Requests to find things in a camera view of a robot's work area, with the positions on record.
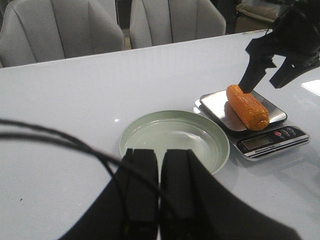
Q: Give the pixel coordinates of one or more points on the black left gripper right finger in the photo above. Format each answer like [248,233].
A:
[205,210]

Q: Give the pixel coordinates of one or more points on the light green plate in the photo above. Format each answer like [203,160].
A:
[175,129]

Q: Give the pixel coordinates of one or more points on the orange corn cob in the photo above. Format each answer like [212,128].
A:
[253,114]

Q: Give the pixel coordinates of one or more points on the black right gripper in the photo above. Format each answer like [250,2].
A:
[295,35]

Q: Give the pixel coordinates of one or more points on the right grey armchair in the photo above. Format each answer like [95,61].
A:
[161,22]

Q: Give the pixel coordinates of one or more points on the beige cushion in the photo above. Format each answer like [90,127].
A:
[253,17]

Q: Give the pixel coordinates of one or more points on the electronic kitchen scale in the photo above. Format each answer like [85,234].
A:
[276,138]

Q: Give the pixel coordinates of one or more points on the left grey armchair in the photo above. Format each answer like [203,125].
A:
[35,31]

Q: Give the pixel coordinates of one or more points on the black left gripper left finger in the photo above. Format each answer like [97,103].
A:
[126,209]

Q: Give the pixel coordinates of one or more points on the grey armchair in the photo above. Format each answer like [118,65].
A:
[161,22]
[35,31]

